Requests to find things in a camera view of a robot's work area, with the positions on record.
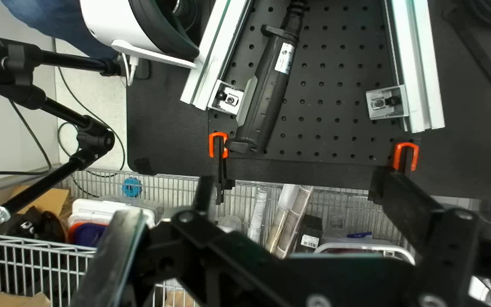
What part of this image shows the right orange black clamp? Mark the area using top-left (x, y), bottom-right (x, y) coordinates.
top-left (391, 142), bottom-right (420, 173)

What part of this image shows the white wire basket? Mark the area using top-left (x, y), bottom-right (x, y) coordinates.
top-left (0, 236), bottom-right (96, 307)

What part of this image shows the black power tool handle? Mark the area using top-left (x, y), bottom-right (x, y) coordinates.
top-left (227, 0), bottom-right (307, 156)

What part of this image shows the left orange black clamp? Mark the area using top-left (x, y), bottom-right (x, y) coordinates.
top-left (208, 132), bottom-right (236, 205)

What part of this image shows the black perforated mounting board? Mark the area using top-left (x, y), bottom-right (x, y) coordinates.
top-left (127, 0), bottom-right (491, 198)

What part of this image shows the right aluminium extrusion rail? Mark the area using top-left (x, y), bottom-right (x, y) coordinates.
top-left (365, 0), bottom-right (445, 134)

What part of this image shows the left aluminium extrusion rail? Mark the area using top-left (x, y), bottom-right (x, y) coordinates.
top-left (181, 0), bottom-right (253, 111)

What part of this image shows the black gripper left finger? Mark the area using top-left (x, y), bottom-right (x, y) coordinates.
top-left (70, 210), bottom-right (200, 307)

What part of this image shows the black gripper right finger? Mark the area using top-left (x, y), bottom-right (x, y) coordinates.
top-left (369, 168), bottom-right (481, 285)

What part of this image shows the orange black clamp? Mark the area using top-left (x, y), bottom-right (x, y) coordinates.
top-left (208, 132), bottom-right (236, 205)
top-left (391, 142), bottom-right (420, 173)

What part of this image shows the aluminium extrusion rail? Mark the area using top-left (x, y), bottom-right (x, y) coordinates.
top-left (181, 0), bottom-right (253, 111)
top-left (365, 0), bottom-right (445, 134)

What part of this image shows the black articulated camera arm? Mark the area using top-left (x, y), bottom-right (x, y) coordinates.
top-left (0, 36), bottom-right (128, 250)

